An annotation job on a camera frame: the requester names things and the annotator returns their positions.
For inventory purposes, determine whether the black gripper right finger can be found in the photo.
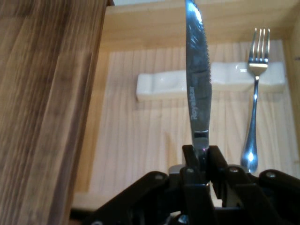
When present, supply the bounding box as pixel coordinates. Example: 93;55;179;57
205;144;300;225

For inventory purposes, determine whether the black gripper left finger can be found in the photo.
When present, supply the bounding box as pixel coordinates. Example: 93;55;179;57
83;144;219;225

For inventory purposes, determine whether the silver serrated table knife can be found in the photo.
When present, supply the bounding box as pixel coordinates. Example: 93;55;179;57
184;0;213;171

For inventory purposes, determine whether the light wood drawer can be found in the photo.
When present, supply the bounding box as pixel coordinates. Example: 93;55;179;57
70;0;300;211

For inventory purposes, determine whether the silver metal fork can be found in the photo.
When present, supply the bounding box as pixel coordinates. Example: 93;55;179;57
240;27;271;174

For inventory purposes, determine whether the white ceramic cutlery rest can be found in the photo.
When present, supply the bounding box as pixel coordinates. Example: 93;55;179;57
135;72;188;102
210;61;287;93

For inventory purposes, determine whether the dark wood drawer cabinet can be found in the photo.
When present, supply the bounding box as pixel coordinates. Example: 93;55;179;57
0;0;115;225

